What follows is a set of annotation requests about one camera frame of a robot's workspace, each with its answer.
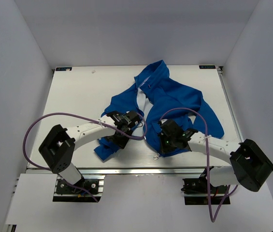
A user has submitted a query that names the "blue zip jacket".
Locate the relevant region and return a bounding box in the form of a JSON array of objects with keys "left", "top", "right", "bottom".
[{"left": 102, "top": 60, "right": 224, "bottom": 157}]

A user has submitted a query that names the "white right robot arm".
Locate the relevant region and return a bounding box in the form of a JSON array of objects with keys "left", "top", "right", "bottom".
[{"left": 159, "top": 119, "right": 273, "bottom": 193}]

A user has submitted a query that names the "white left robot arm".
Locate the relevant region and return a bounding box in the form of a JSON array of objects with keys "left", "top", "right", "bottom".
[{"left": 39, "top": 111, "right": 142, "bottom": 193}]

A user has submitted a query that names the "right corner label sticker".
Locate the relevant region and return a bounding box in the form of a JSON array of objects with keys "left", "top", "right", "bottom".
[{"left": 199, "top": 65, "right": 216, "bottom": 69}]

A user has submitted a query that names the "corner label sticker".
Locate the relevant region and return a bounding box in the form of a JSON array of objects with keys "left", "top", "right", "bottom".
[
  {"left": 55, "top": 67, "right": 72, "bottom": 72},
  {"left": 199, "top": 65, "right": 216, "bottom": 69}
]

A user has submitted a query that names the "left corner label sticker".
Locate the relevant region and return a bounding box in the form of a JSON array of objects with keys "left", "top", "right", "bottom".
[{"left": 55, "top": 67, "right": 72, "bottom": 72}]

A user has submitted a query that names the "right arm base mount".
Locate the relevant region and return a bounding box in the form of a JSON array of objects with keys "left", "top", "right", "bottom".
[{"left": 181, "top": 178, "right": 227, "bottom": 205}]

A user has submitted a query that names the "aluminium front rail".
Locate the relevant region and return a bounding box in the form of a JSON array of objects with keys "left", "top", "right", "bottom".
[{"left": 78, "top": 166, "right": 214, "bottom": 176}]

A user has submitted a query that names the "aluminium rail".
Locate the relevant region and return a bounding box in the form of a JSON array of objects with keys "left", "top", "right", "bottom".
[
  {"left": 78, "top": 166, "right": 214, "bottom": 176},
  {"left": 216, "top": 66, "right": 244, "bottom": 142}
]

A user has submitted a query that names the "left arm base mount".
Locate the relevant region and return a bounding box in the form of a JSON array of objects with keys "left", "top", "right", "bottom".
[{"left": 53, "top": 177, "right": 104, "bottom": 203}]

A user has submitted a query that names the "aluminium right side rail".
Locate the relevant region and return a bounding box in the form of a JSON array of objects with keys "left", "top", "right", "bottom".
[{"left": 216, "top": 66, "right": 244, "bottom": 142}]

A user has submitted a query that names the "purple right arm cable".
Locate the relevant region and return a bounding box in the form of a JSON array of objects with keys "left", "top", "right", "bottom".
[{"left": 159, "top": 107, "right": 239, "bottom": 223}]

